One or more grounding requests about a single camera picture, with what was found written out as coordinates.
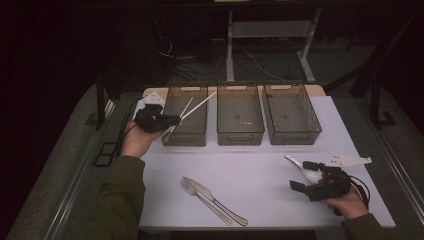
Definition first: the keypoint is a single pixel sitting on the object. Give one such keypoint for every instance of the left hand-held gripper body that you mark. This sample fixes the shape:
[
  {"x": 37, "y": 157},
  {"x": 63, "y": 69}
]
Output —
[{"x": 151, "y": 116}]

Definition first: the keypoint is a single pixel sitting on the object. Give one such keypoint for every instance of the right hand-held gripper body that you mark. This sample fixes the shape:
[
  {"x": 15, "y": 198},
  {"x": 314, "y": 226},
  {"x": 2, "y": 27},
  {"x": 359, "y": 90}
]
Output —
[{"x": 333, "y": 188}]

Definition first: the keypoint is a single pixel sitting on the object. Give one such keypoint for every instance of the white ceramic spoon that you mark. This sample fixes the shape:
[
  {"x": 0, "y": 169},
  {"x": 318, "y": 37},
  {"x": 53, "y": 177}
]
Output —
[{"x": 310, "y": 175}]

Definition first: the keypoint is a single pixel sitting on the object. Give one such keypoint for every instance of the translucent brown plastic basket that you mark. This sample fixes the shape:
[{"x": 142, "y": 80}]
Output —
[
  {"x": 240, "y": 115},
  {"x": 290, "y": 115},
  {"x": 193, "y": 130}
]

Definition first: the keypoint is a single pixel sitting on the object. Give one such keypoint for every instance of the silver metal knife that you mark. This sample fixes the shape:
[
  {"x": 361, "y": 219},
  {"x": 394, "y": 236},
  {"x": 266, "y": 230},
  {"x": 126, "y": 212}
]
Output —
[{"x": 221, "y": 205}]

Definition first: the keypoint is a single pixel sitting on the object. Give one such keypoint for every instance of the person's right hand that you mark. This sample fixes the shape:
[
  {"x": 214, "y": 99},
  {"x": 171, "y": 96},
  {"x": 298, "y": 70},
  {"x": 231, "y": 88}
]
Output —
[{"x": 351, "y": 205}]

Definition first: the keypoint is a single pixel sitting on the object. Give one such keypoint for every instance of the person's left hand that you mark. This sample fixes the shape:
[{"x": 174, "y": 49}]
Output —
[{"x": 138, "y": 141}]

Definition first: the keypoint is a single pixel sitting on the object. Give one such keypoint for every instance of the white table mat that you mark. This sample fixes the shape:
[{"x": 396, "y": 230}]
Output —
[{"x": 260, "y": 200}]

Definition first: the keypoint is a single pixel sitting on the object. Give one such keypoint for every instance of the black metal stand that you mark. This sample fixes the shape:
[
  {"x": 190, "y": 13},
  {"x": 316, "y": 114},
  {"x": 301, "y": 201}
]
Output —
[
  {"x": 100, "y": 106},
  {"x": 376, "y": 106}
]

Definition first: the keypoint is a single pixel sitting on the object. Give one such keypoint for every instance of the white metal desk frame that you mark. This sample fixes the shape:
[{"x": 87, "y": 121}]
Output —
[{"x": 270, "y": 29}]

